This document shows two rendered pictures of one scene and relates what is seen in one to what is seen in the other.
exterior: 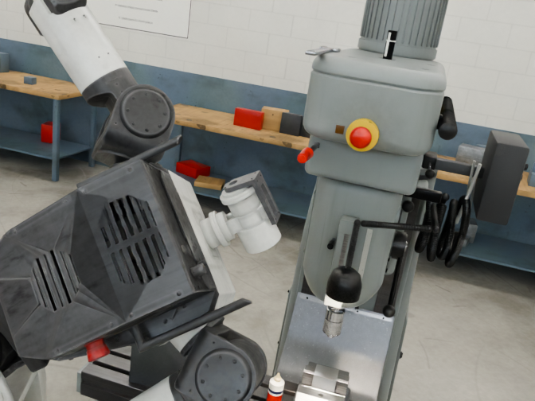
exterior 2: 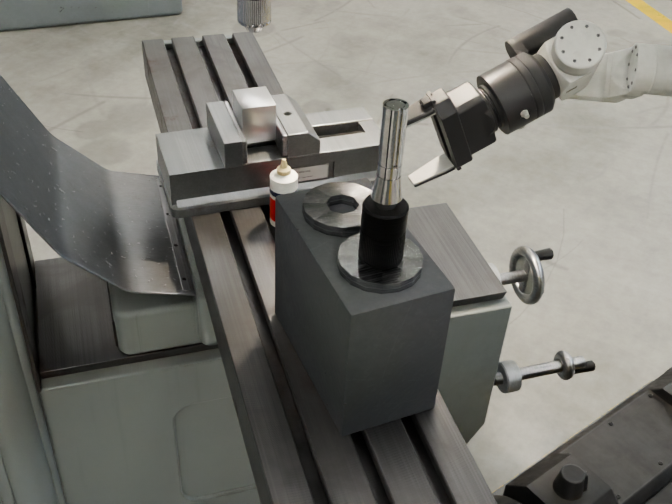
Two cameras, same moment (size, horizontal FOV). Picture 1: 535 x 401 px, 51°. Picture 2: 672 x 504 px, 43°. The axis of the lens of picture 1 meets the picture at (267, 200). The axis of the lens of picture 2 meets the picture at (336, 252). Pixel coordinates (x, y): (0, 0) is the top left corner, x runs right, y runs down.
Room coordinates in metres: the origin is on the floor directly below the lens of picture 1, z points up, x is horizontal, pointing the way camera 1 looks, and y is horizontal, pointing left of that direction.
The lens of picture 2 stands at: (1.77, 0.80, 1.69)
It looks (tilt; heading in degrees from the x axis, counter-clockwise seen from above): 39 degrees down; 237
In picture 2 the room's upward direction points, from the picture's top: 3 degrees clockwise
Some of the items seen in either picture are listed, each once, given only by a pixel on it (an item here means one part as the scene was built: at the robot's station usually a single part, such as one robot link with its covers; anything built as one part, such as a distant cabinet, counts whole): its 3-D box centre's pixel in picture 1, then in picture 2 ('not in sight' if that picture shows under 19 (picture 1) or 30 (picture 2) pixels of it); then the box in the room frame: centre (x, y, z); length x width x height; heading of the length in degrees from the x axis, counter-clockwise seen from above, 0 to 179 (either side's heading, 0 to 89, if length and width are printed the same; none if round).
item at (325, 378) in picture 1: (324, 381); (254, 114); (1.27, -0.22, 1.05); 0.06 x 0.05 x 0.06; 78
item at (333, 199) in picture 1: (351, 235); not in sight; (1.28, -0.21, 1.47); 0.21 x 0.19 x 0.32; 76
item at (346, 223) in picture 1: (341, 262); not in sight; (1.17, -0.19, 1.45); 0.04 x 0.04 x 0.21; 76
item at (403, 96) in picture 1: (380, 95); not in sight; (1.29, -0.22, 1.81); 0.47 x 0.26 x 0.16; 166
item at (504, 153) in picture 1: (500, 176); not in sight; (1.49, -0.61, 1.62); 0.20 x 0.09 x 0.21; 166
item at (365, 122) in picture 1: (362, 134); not in sight; (1.05, -0.16, 1.76); 0.06 x 0.02 x 0.06; 76
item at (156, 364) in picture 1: (176, 348); (355, 297); (1.34, 0.19, 1.03); 0.22 x 0.12 x 0.20; 83
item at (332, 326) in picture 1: (333, 321); (254, 0); (1.28, -0.21, 1.23); 0.05 x 0.05 x 0.06
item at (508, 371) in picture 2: not in sight; (545, 369); (0.79, 0.05, 0.51); 0.22 x 0.06 x 0.06; 166
